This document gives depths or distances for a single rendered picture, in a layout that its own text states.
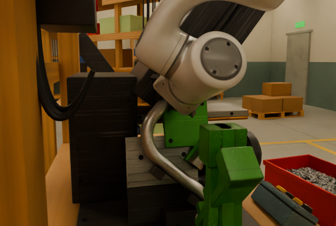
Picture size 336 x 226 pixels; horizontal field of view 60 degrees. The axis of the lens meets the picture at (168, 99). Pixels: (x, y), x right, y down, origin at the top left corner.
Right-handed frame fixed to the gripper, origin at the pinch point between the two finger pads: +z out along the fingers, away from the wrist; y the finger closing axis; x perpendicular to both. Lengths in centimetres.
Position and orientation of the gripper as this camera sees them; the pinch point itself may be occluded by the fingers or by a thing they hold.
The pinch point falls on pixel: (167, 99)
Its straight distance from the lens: 69.9
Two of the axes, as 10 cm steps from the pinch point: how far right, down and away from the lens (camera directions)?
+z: -2.3, 1.8, 9.6
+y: -7.3, -6.8, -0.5
